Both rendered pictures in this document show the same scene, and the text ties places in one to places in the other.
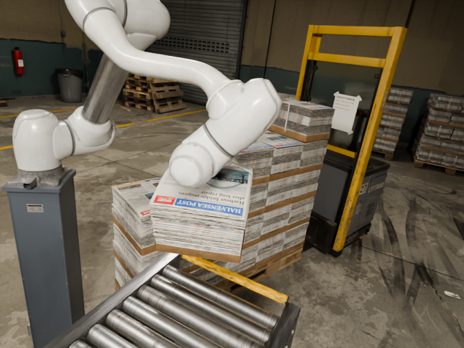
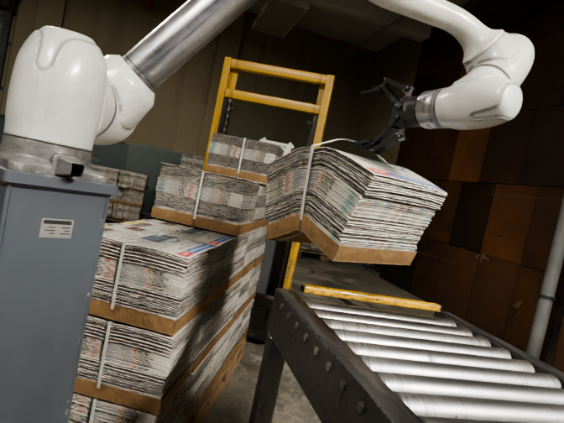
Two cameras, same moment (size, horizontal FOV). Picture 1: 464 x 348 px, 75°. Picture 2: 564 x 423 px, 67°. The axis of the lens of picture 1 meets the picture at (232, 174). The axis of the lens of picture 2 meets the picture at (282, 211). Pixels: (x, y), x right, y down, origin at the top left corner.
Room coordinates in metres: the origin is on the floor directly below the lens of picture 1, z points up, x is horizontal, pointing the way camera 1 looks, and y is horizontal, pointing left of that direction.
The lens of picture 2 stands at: (0.19, 0.96, 1.06)
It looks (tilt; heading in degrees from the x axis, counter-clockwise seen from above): 3 degrees down; 319
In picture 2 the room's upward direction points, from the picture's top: 12 degrees clockwise
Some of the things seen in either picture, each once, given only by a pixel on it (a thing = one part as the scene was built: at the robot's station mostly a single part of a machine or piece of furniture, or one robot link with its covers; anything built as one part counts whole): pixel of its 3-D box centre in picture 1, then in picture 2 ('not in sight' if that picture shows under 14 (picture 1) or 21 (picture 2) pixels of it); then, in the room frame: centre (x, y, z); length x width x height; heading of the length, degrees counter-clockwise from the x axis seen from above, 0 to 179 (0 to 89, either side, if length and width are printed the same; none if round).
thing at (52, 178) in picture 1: (39, 172); (51, 158); (1.12, 0.78, 1.03); 0.22 x 0.18 x 0.06; 12
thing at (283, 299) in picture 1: (231, 275); (373, 298); (0.90, -0.04, 0.81); 0.43 x 0.03 x 0.02; 65
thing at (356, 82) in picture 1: (336, 104); (263, 152); (2.54, -0.77, 1.28); 0.57 x 0.01 x 0.65; 43
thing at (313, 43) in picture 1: (295, 130); (207, 186); (2.77, -0.53, 0.97); 0.09 x 0.09 x 1.75; 43
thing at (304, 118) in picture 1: (286, 185); (228, 250); (2.24, -0.44, 0.65); 0.39 x 0.30 x 1.29; 43
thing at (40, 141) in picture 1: (39, 138); (61, 88); (1.14, 0.78, 1.17); 0.18 x 0.16 x 0.22; 144
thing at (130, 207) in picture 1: (210, 236); (174, 324); (1.74, 0.09, 0.42); 1.17 x 0.39 x 0.83; 133
